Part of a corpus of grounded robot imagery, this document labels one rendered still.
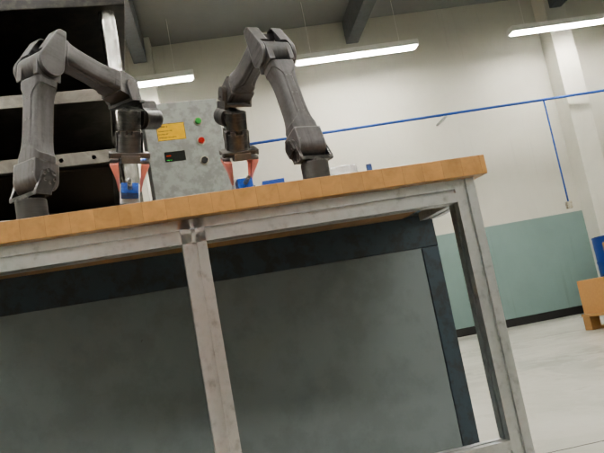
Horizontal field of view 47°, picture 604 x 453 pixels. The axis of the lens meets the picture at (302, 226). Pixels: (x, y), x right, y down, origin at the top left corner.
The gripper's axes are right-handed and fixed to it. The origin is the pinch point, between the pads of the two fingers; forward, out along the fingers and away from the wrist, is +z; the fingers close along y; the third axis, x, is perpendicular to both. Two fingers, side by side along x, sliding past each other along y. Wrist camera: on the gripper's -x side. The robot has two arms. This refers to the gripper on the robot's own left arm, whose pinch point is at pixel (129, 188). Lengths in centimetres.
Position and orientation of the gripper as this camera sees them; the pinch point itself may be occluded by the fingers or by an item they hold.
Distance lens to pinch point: 181.0
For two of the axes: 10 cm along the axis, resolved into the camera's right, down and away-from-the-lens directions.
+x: 2.3, 1.8, -9.5
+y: -9.7, 0.1, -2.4
